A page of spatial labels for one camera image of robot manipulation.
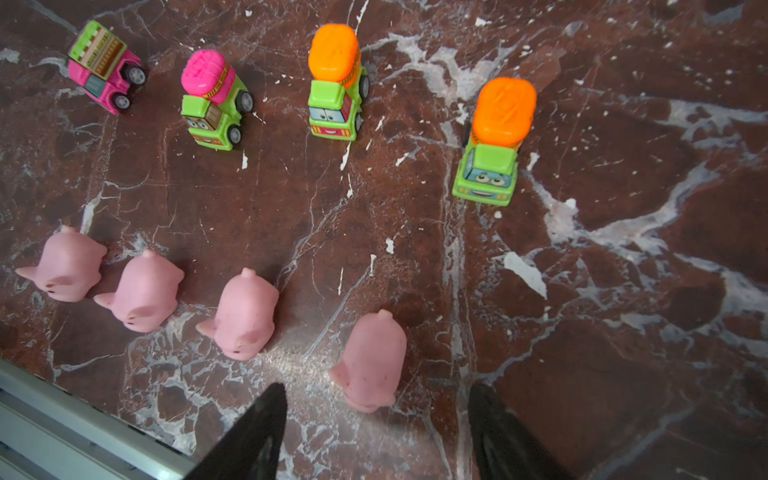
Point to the pink pig toy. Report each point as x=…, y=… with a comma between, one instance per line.
x=244, y=320
x=69, y=266
x=371, y=364
x=146, y=294

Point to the green truck orange load left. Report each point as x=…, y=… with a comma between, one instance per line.
x=340, y=83

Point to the green truck orange load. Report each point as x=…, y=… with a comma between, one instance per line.
x=340, y=83
x=488, y=170

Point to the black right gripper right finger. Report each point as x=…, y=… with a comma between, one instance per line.
x=503, y=447

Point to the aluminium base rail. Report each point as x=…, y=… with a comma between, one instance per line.
x=47, y=433

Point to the pink green toy truck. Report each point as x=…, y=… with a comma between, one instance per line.
x=101, y=63

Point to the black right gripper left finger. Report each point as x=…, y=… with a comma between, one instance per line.
x=251, y=448

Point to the green truck orange load right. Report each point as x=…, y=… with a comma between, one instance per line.
x=488, y=170

